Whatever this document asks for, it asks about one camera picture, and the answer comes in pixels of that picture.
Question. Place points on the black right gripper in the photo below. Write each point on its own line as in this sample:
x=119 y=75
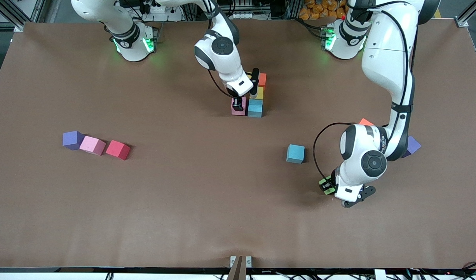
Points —
x=238 y=102

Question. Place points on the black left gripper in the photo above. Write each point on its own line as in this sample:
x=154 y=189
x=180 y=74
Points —
x=328 y=184

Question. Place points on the green foam block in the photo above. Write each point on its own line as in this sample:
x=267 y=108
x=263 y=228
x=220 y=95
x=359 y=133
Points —
x=321 y=181

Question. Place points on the pink foam block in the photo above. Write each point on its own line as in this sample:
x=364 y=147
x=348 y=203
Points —
x=92 y=145
x=241 y=112

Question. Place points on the blue foam block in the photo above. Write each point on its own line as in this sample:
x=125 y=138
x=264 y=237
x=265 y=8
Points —
x=255 y=109
x=295 y=153

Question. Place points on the yellow foam block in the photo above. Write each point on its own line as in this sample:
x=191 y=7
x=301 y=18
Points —
x=260 y=92

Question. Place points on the orange foam block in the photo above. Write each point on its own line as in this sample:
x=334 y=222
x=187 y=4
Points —
x=365 y=121
x=263 y=79

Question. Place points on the red foam block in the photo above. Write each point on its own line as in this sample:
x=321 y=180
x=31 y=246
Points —
x=118 y=149

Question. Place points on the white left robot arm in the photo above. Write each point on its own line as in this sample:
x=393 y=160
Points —
x=385 y=50

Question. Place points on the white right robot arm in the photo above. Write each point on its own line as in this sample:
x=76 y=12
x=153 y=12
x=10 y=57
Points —
x=222 y=50

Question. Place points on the purple foam block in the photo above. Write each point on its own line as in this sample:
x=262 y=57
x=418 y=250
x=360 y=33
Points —
x=414 y=146
x=72 y=140

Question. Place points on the small white box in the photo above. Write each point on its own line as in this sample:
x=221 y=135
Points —
x=379 y=274

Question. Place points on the bag of orange fruit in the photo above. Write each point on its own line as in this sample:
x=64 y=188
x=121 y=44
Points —
x=319 y=9

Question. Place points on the white power strip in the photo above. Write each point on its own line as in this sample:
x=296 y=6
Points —
x=156 y=7

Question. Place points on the metal table edge bracket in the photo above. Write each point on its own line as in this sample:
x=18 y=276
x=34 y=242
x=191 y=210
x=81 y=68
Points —
x=241 y=266

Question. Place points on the aluminium frame profile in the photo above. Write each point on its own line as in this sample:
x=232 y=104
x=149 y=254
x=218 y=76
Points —
x=18 y=15
x=469 y=15

